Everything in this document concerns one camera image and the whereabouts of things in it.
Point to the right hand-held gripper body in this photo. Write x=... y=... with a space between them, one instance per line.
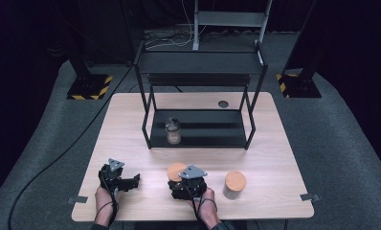
x=188 y=188

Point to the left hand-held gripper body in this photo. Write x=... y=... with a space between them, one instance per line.
x=110 y=179

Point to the glass jar with dark lid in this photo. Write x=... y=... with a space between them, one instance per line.
x=173 y=132

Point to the black metal shelf rack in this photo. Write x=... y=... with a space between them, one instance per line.
x=198 y=62

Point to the person's left hand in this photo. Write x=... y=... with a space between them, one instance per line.
x=105 y=199

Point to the person's right hand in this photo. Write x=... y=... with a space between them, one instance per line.
x=207 y=202

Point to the grey table edge clip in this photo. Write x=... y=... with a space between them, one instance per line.
x=77 y=200
x=310 y=197

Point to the black table grommet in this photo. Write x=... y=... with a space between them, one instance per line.
x=223 y=104

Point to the black stand with striped base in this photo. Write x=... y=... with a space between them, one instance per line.
x=89 y=86
x=298 y=86

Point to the grey metal stand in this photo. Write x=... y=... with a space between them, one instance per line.
x=230 y=19

